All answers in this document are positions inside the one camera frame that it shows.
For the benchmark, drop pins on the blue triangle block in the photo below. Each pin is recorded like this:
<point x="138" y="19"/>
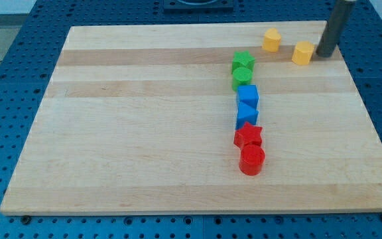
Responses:
<point x="245" y="113"/>

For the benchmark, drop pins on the yellow heart block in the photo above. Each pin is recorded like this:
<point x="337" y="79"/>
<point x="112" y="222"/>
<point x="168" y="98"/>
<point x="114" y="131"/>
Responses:
<point x="271" y="40"/>

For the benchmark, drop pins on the yellow pentagon block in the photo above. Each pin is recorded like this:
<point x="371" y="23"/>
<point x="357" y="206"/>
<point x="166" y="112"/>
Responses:
<point x="302" y="53"/>

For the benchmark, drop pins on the green cylinder block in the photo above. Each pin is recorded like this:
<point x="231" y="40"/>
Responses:
<point x="241" y="76"/>

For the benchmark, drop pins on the red star block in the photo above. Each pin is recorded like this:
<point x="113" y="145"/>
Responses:
<point x="248" y="134"/>

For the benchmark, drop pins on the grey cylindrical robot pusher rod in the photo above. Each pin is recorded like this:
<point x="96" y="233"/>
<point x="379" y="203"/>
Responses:
<point x="334" y="27"/>

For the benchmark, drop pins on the blue cube block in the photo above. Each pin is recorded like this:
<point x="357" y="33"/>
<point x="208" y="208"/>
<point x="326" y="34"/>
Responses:
<point x="248" y="94"/>

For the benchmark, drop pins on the light wooden board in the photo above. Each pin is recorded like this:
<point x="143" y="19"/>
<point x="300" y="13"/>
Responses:
<point x="141" y="120"/>

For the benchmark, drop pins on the green star block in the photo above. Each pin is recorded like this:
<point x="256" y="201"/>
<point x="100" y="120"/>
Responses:
<point x="243" y="59"/>

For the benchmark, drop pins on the red cylinder block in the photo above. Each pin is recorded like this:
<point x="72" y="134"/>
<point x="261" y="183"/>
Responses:
<point x="251" y="159"/>

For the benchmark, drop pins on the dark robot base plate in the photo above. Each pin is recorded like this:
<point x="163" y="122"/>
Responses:
<point x="176" y="6"/>

